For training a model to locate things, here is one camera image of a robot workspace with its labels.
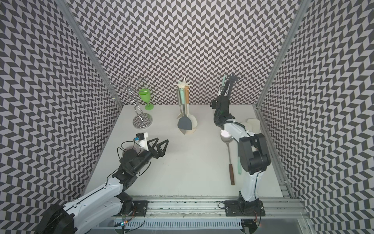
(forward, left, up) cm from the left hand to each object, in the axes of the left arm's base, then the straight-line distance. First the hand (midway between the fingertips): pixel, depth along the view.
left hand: (164, 141), depth 77 cm
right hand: (+29, -33, +4) cm, 44 cm away
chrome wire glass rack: (+28, +23, -18) cm, 41 cm away
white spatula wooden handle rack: (+20, -16, -8) cm, 27 cm away
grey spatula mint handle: (-8, -43, -17) cm, 47 cm away
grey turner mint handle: (+16, -10, -4) cm, 20 cm away
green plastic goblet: (+41, +20, -2) cm, 45 cm away
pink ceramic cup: (+3, +22, -12) cm, 26 cm away
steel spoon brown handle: (+12, -39, -16) cm, 43 cm away
